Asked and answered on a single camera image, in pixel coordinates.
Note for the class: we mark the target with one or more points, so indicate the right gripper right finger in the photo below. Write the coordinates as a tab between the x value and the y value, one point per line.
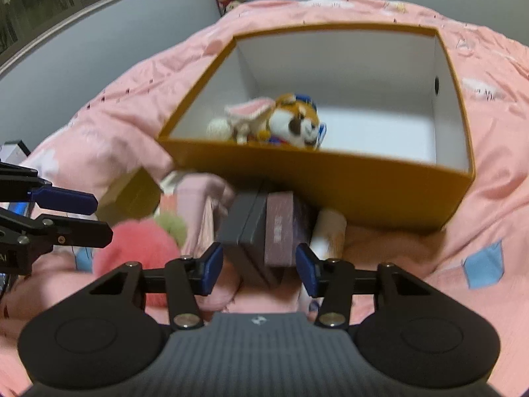
333	281

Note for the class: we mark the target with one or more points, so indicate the smartphone with lit screen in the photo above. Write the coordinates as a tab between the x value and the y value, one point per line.
21	208

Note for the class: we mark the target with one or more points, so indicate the white cylinder tube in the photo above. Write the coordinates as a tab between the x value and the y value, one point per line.
327	242

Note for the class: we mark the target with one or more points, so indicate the mauve rectangular box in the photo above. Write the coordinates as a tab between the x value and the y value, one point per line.
290	221

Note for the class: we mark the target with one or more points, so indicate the pink fabric pouch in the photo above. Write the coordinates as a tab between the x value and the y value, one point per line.
191	208

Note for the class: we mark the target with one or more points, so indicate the orange cardboard box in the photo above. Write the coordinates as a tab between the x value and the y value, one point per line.
396	149

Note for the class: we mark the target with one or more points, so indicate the pink round plush ball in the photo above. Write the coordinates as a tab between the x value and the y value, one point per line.
151	241

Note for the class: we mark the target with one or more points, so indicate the dark grey box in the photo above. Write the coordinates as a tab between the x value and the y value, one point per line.
242	236

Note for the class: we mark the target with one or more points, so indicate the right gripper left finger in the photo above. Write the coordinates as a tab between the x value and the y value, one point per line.
186	278

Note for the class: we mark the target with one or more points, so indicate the tan small cardboard box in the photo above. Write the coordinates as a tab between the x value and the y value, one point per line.
133	196

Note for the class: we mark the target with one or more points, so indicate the crochet white pink bunny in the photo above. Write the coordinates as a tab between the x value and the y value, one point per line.
243	122

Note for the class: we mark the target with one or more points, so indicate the pink printed bed quilt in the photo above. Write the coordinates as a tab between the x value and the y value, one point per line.
480	259

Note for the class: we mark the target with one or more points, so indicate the shiba dog plush toy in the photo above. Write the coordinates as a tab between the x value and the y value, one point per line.
293	120

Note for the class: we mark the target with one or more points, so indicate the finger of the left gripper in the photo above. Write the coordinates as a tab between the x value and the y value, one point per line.
60	199
70	231

